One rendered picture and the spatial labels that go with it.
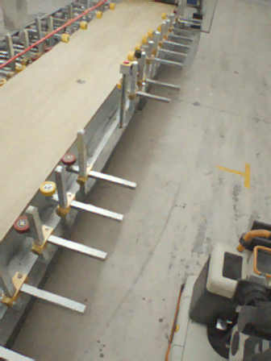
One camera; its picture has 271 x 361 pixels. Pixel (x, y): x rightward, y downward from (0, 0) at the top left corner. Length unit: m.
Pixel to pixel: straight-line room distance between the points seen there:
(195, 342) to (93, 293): 0.78
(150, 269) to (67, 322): 0.71
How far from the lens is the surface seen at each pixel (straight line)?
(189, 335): 1.91
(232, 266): 1.54
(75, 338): 2.13
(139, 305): 2.21
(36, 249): 1.41
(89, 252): 1.39
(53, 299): 1.32
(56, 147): 1.83
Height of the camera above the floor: 2.05
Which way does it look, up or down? 45 degrees down
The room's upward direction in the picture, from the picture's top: 8 degrees clockwise
